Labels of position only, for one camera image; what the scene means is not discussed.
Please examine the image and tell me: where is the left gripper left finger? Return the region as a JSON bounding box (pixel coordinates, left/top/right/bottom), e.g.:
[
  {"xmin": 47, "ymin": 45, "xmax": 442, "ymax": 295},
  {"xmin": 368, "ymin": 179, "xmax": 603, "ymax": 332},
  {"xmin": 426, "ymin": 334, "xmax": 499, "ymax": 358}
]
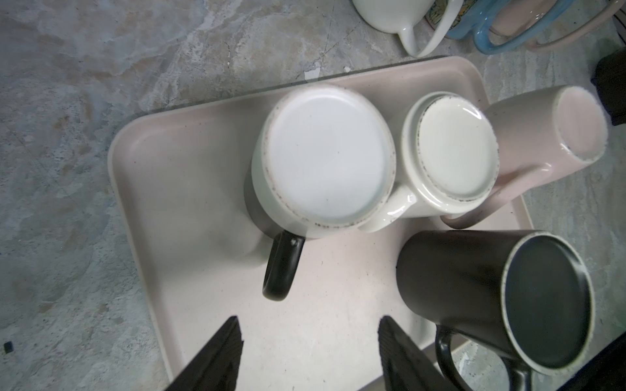
[{"xmin": 166, "ymin": 316, "xmax": 244, "ymax": 391}]

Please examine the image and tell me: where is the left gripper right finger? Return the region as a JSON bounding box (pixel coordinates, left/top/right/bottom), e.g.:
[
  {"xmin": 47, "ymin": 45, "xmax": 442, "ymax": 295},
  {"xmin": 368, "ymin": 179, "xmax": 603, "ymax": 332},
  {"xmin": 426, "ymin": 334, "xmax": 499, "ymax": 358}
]
[{"xmin": 378, "ymin": 315, "xmax": 456, "ymax": 391}]

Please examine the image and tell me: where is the cream upside-down mug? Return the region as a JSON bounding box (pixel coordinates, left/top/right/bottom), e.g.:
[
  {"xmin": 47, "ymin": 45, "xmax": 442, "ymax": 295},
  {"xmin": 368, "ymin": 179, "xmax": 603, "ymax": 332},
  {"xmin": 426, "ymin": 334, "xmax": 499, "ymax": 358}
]
[{"xmin": 360, "ymin": 91, "xmax": 500, "ymax": 232}]

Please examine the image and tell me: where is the black white upside-down mug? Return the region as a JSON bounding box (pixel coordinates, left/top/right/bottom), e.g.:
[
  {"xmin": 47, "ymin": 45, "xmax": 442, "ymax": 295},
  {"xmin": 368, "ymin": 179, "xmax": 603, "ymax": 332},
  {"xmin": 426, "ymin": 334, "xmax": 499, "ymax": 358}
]
[{"xmin": 245, "ymin": 83, "xmax": 396, "ymax": 301}]

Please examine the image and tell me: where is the white ribbed mug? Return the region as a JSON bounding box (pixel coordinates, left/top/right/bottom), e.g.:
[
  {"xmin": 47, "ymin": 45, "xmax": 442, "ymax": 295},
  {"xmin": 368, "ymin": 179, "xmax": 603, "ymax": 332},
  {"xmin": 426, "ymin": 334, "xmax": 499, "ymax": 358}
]
[{"xmin": 352, "ymin": 0, "xmax": 463, "ymax": 59}]

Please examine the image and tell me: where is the blue butterfly mug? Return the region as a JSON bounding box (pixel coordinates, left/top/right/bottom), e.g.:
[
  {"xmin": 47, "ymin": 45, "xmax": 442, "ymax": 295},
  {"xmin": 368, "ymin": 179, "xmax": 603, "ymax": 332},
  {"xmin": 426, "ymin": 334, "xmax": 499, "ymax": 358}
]
[{"xmin": 446, "ymin": 0, "xmax": 573, "ymax": 55}]

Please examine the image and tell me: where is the pink iridescent mug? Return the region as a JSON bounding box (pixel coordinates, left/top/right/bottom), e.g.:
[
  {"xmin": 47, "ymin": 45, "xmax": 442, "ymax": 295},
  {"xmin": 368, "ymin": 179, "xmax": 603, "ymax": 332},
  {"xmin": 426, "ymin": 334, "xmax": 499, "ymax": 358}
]
[{"xmin": 490, "ymin": 0, "xmax": 625, "ymax": 53}]

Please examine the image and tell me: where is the pink upside-down mug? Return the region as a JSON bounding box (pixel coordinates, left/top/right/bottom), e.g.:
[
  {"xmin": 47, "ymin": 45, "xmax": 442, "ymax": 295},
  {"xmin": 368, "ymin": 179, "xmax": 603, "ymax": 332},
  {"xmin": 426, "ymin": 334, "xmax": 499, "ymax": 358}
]
[{"xmin": 442, "ymin": 86, "xmax": 608, "ymax": 229}]

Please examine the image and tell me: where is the pink tray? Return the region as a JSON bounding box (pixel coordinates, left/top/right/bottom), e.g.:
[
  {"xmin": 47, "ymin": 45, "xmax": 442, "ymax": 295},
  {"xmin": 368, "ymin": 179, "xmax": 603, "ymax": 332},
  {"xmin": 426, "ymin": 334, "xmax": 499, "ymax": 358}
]
[{"xmin": 107, "ymin": 55, "xmax": 534, "ymax": 391}]

